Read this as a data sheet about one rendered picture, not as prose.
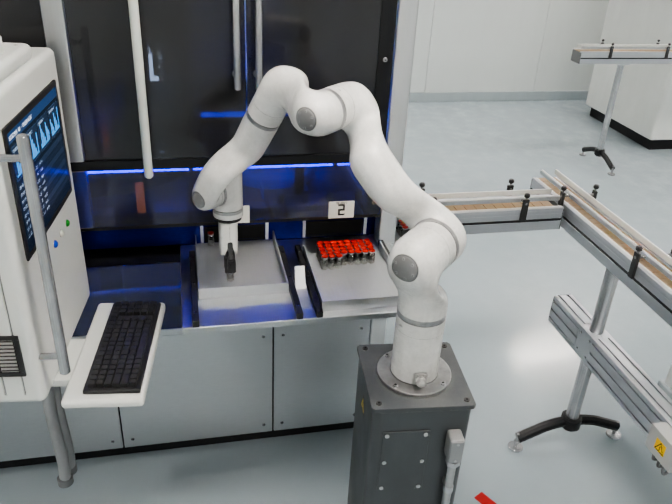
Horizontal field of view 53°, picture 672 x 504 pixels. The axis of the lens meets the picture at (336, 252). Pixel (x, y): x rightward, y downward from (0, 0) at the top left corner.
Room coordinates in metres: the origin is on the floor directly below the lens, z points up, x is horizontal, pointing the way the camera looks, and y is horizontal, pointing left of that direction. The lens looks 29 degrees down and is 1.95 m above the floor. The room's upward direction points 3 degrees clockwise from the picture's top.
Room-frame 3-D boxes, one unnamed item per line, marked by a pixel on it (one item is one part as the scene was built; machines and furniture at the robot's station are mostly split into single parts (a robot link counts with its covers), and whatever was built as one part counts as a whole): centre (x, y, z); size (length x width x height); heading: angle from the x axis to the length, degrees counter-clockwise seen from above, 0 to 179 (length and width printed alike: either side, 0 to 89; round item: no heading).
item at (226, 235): (1.71, 0.31, 1.07); 0.10 x 0.08 x 0.11; 13
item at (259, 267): (1.83, 0.30, 0.90); 0.34 x 0.26 x 0.04; 14
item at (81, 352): (1.49, 0.62, 0.79); 0.45 x 0.28 x 0.03; 7
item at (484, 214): (2.28, -0.49, 0.92); 0.69 x 0.16 x 0.16; 104
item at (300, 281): (1.69, 0.09, 0.91); 0.14 x 0.03 x 0.06; 13
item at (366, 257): (1.88, -0.04, 0.91); 0.18 x 0.02 x 0.05; 103
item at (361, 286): (1.80, -0.06, 0.90); 0.34 x 0.26 x 0.04; 13
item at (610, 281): (2.07, -0.97, 0.46); 0.09 x 0.09 x 0.77; 14
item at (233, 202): (1.71, 0.31, 1.21); 0.09 x 0.08 x 0.13; 147
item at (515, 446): (2.07, -0.97, 0.07); 0.50 x 0.08 x 0.14; 104
